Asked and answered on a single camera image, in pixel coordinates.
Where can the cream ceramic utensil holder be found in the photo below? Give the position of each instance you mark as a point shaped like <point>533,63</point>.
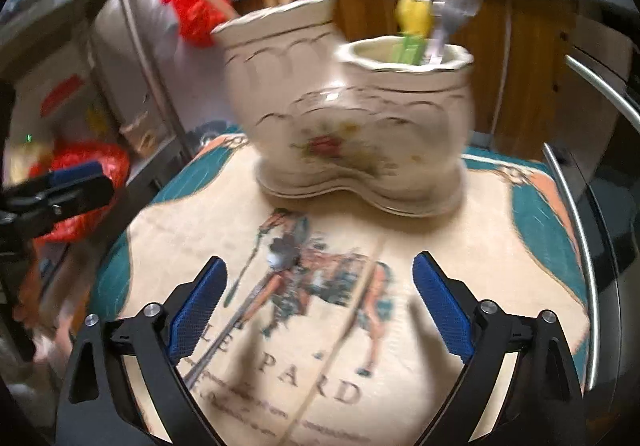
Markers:
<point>350,150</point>

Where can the white appliance with red label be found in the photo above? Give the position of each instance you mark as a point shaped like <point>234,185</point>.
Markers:
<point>65,95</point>

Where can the printed teal orange cloth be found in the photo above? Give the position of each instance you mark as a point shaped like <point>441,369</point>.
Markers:
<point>325,326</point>

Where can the yellow green tulip utensil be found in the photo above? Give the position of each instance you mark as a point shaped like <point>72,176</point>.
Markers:
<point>412,15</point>

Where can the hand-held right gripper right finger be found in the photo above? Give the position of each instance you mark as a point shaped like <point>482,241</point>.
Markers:
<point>445,306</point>

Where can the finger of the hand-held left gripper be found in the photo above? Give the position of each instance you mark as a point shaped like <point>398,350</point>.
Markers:
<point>75,196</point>

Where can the white plastic bag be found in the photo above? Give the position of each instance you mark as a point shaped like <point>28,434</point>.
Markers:
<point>150,25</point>

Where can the large red plastic bag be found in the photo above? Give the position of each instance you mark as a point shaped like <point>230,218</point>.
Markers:
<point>95,151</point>

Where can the black built-in oven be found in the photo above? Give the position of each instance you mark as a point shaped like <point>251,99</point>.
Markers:
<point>615,175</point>

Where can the metal storage rack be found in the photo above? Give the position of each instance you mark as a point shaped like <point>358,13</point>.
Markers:
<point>145,60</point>

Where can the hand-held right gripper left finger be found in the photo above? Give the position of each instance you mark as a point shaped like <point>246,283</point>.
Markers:
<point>197,311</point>

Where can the wooden kitchen cabinet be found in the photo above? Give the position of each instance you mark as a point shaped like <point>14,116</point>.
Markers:
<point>525,50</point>

